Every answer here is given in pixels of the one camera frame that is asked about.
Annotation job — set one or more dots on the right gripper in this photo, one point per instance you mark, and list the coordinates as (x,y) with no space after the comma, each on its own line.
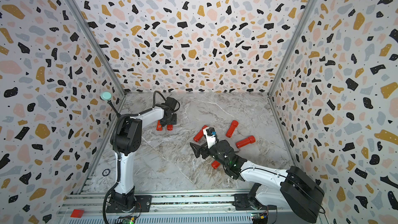
(202,149)

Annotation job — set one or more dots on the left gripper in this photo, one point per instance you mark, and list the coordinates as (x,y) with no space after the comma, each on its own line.
(174,122)

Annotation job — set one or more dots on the red flashlight white rim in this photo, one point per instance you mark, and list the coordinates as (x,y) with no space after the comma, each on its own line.
(159,126)

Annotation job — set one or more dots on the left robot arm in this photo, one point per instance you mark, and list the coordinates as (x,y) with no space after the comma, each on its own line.
(126,140)

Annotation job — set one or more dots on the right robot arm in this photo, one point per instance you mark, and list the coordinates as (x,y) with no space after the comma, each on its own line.
(290,188)

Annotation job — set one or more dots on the microphone stand green head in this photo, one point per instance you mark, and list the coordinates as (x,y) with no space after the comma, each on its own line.
(107,96)

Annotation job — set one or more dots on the round marker sticker left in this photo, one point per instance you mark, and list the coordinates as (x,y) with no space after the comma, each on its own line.
(106,172)

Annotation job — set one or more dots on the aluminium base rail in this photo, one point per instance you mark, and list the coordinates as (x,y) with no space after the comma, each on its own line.
(185,207)

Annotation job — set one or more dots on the red block on rail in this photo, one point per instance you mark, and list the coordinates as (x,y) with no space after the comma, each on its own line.
(77,213)

